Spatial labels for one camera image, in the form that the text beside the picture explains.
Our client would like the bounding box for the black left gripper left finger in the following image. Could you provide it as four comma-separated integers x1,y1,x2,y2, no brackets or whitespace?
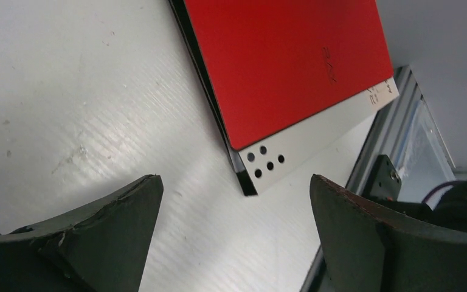
0,175,164,291

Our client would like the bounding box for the red notebook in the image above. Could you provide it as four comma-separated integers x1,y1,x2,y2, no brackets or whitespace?
170,1,393,175

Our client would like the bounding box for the grey notebook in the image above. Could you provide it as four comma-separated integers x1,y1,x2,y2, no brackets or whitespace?
237,77,399,196

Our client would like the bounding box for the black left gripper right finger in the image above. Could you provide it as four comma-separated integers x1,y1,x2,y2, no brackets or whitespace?
310,175,467,291

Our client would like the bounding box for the aluminium frame rail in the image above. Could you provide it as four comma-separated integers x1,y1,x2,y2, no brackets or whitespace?
302,67,455,291

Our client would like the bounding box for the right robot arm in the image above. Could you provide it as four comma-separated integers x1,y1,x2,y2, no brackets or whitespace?
362,155,467,232

